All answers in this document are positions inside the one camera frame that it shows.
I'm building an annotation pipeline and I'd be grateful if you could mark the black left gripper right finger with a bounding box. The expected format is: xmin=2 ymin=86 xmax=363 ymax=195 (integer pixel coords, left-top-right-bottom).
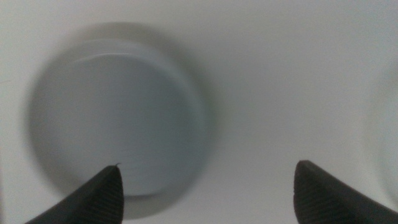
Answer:
xmin=293 ymin=160 xmax=398 ymax=224

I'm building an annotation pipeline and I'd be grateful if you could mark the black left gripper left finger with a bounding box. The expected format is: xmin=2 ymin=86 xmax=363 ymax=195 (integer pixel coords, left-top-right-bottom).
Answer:
xmin=24 ymin=164 xmax=125 ymax=224

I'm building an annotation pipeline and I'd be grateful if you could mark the pale blue shallow bowl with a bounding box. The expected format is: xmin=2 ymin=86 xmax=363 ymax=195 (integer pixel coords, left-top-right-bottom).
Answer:
xmin=29 ymin=39 xmax=208 ymax=198

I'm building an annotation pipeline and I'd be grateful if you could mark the white shallow bowl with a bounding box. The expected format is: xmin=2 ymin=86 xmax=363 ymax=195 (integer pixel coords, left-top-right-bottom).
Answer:
xmin=365 ymin=58 xmax=398 ymax=203

